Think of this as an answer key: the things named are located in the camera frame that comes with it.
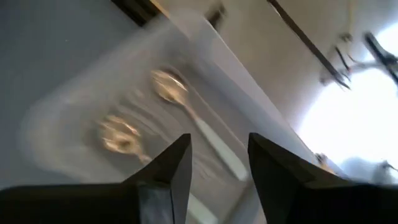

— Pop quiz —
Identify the grey-blue table mat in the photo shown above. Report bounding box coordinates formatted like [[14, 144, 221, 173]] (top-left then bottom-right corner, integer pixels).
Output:
[[0, 0, 175, 190]]

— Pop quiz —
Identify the clear plastic bin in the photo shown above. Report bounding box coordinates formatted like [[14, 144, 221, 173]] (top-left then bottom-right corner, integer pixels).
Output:
[[18, 12, 343, 224]]

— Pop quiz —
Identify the black tripod stand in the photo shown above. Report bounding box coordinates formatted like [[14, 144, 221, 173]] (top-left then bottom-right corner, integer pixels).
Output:
[[320, 30, 398, 94]]

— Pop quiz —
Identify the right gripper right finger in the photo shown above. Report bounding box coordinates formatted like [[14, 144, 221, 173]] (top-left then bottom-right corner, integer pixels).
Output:
[[248, 132, 398, 224]]

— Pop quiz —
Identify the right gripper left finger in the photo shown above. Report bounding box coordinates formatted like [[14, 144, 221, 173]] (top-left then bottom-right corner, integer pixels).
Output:
[[0, 133, 193, 224]]

